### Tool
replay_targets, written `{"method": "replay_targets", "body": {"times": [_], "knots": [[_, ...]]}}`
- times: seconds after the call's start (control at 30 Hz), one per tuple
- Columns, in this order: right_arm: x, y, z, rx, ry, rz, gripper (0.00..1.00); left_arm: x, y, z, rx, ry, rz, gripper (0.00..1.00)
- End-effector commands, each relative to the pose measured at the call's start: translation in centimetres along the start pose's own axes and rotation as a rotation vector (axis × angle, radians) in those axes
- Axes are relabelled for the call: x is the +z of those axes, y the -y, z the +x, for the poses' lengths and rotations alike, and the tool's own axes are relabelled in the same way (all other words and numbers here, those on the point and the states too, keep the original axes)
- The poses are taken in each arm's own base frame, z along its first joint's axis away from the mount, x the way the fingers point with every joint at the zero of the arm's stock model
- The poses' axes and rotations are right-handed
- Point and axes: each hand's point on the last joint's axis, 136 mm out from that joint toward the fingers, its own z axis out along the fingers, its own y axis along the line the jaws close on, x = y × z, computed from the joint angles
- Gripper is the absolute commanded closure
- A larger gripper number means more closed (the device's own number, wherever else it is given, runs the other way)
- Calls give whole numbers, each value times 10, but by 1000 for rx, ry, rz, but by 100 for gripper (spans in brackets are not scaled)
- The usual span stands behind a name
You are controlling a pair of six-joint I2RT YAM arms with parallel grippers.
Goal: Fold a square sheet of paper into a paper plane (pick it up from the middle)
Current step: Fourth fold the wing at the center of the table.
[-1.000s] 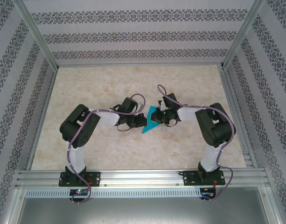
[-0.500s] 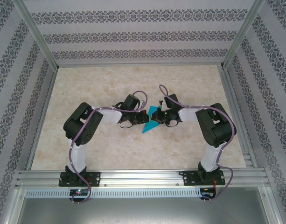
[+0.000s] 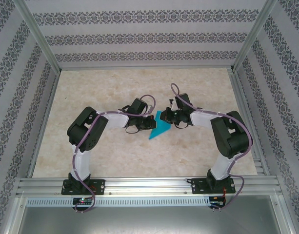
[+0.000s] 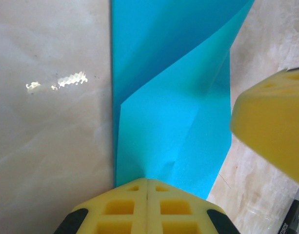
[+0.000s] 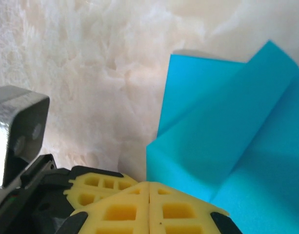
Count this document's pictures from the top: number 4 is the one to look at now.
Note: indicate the blue paper sheet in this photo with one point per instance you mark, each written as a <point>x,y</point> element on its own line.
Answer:
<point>164,122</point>

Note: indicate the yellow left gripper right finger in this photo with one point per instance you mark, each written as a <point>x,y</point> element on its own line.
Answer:
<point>183,212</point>

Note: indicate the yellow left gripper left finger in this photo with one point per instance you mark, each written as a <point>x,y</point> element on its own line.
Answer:
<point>115,212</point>

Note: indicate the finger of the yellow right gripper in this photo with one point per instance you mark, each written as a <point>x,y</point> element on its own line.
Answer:
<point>273,126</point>

